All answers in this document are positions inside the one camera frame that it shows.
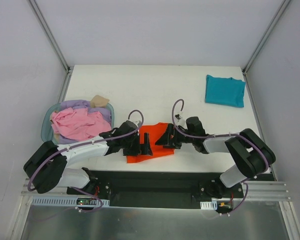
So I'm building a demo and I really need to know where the orange t shirt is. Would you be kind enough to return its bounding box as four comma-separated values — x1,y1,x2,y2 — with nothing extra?
126,122,174,164

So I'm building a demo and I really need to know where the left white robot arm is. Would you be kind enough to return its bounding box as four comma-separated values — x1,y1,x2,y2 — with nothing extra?
23,120,153,195

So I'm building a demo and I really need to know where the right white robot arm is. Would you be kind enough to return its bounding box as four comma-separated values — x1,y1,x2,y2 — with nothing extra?
155,116,276,198

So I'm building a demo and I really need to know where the lavender t shirt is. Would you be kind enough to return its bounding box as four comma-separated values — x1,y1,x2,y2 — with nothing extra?
59,99,111,119

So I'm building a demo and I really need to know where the folded teal t shirt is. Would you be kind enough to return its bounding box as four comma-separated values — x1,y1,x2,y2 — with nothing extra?
204,75,246,108

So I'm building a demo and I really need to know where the pink t shirt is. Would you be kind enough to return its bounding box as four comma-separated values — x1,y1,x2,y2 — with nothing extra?
50,107,112,142

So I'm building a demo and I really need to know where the beige t shirt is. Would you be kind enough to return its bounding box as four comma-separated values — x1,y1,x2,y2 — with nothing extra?
90,95,110,108

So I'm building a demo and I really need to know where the translucent blue basket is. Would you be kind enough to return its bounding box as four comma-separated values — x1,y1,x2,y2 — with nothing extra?
41,103,115,144

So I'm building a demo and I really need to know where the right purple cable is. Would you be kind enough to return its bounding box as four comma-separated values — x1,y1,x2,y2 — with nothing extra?
171,99,270,217

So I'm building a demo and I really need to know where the purple cable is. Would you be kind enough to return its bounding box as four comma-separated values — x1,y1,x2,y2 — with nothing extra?
27,109,144,213
171,99,270,217

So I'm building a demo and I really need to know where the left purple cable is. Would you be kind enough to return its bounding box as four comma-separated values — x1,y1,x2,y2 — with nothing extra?
27,109,144,213

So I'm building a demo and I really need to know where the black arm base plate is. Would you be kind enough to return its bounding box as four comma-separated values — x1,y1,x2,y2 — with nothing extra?
66,169,243,210

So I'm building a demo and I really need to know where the right white cable duct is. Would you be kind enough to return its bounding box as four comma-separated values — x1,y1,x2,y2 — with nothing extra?
200,200,218,211

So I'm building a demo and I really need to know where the white cable duct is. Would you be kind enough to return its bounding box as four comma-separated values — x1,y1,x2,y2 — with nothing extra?
200,200,218,211
32,196,101,208

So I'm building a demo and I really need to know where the left aluminium frame post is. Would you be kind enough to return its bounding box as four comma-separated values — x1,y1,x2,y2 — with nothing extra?
27,0,73,74

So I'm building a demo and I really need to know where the aluminium frame post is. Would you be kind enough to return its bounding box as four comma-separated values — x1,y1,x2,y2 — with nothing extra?
242,0,293,76
27,0,73,74

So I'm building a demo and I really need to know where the left white cable duct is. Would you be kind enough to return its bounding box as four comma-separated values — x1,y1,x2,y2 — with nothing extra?
32,196,101,208

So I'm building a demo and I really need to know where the right aluminium frame post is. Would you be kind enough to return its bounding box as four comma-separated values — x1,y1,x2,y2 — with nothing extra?
242,0,293,76

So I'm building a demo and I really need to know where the aluminium front rail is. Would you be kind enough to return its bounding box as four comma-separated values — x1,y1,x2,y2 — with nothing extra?
20,179,292,202

